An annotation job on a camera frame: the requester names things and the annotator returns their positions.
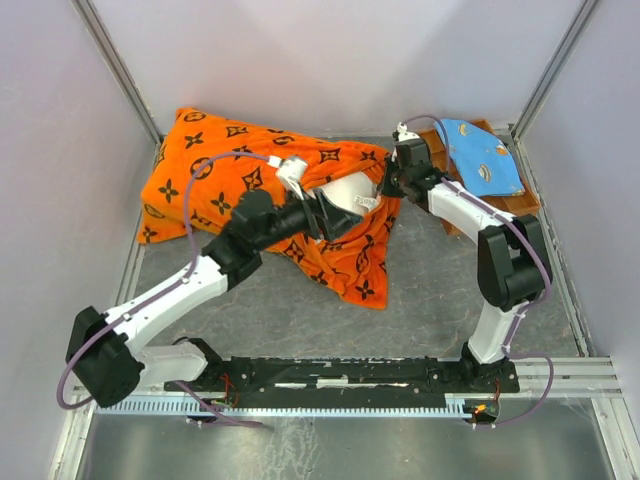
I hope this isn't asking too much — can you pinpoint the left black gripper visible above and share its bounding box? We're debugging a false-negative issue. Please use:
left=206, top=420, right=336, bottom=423
left=253, top=181, right=362, bottom=251

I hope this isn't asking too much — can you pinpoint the white pillow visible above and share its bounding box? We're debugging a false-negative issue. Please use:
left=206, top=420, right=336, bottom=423
left=309, top=172, right=381, bottom=216

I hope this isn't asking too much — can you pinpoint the orange patterned pillowcase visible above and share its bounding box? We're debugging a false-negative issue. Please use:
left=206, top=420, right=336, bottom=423
left=137, top=107, right=401, bottom=309

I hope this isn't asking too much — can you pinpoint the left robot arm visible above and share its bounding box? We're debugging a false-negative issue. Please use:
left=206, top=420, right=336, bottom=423
left=61, top=189, right=363, bottom=407

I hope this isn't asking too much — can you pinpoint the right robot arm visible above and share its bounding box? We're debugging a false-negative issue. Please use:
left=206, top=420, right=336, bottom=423
left=381, top=136, right=553, bottom=391

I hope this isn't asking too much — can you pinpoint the blue patterned cloth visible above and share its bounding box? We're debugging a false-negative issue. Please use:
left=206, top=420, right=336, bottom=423
left=435, top=119, right=525, bottom=197

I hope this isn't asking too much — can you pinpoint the brown wooden divided tray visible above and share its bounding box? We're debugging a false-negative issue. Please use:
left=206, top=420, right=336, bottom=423
left=426, top=120, right=541, bottom=239

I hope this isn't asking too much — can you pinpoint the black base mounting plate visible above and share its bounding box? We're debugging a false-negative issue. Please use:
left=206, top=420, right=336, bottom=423
left=187, top=357, right=520, bottom=408

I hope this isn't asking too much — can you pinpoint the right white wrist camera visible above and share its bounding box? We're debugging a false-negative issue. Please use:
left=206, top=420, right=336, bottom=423
left=392, top=122, right=423, bottom=146

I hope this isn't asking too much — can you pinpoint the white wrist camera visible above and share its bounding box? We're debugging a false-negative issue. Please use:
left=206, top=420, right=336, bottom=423
left=392, top=122, right=423, bottom=146
left=267, top=155, right=308, bottom=199

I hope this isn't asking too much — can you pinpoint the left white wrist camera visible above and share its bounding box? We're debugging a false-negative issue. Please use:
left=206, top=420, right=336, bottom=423
left=267, top=155, right=308, bottom=199

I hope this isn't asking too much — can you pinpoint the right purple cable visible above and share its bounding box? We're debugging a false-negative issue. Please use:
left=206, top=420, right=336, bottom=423
left=397, top=114, right=555, bottom=430

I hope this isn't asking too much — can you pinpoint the light blue cable duct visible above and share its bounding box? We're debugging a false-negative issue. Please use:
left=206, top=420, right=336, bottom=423
left=95, top=394, right=471, bottom=419

